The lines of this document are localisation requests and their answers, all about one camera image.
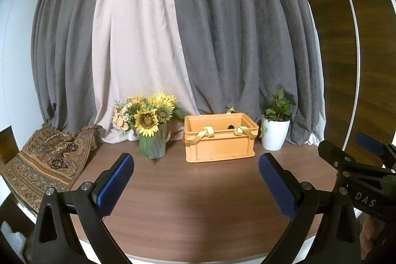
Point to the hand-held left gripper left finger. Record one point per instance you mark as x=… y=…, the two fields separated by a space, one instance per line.
x=116 y=183

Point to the light grey cloth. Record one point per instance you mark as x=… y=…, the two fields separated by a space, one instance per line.
x=15 y=242

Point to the sunflower bouquet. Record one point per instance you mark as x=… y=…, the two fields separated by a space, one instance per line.
x=148 y=120

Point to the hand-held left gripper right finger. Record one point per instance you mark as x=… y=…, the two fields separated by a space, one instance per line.
x=277 y=186

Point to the brown patterned cloth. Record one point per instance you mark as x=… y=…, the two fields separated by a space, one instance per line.
x=46 y=158

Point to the dark grey curtain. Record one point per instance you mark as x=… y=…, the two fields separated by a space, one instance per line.
x=247 y=35
x=68 y=50

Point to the white curved wall trim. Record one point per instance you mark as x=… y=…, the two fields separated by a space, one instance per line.
x=355 y=35

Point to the green leafy plant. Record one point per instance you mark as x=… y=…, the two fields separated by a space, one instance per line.
x=278 y=106

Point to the grey ribbed vase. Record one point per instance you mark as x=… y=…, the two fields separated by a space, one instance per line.
x=157 y=146

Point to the white ribbed plant pot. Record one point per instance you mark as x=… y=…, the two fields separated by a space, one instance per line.
x=275 y=134

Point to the peach flower bunch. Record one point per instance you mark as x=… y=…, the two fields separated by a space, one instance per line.
x=122 y=117

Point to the orange plastic crate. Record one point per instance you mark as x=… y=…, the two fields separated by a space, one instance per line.
x=216 y=149

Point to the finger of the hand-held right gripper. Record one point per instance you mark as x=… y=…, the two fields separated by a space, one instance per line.
x=331 y=152
x=369 y=140

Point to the white sheer curtain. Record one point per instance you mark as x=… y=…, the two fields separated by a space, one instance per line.
x=316 y=138

